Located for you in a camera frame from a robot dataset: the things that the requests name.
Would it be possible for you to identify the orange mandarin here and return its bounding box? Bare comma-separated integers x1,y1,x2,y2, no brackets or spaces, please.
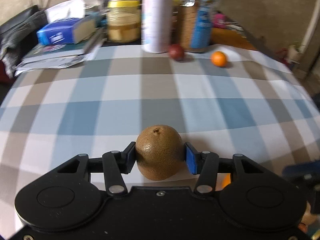
221,173,231,189

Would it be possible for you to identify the kiwi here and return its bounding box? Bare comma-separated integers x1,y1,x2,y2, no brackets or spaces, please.
136,125,184,181

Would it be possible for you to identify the checkered tablecloth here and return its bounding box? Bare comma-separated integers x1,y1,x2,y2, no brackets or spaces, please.
1,45,319,238

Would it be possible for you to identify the far small mandarin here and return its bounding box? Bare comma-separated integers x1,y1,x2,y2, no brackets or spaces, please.
210,51,228,67

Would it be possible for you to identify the far dark plum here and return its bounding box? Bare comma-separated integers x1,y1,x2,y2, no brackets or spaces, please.
168,44,184,61

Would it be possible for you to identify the wooden cutting board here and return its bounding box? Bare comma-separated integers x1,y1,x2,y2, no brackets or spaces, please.
210,28,257,50

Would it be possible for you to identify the stack of books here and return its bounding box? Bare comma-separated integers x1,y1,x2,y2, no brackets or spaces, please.
15,28,103,76

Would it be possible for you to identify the blue tissue pack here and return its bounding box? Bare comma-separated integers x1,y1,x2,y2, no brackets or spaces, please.
37,16,96,46

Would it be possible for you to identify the pink pouch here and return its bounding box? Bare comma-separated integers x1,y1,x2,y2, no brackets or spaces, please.
213,12,227,29

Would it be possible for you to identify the glass cereal jar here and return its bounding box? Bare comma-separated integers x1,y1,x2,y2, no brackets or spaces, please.
175,0,220,53

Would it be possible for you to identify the yellow lid honey jar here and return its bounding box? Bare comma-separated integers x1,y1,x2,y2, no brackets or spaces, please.
107,0,141,43

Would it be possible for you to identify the white purple thermos bottle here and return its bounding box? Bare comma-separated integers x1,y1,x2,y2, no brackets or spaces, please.
142,0,173,54

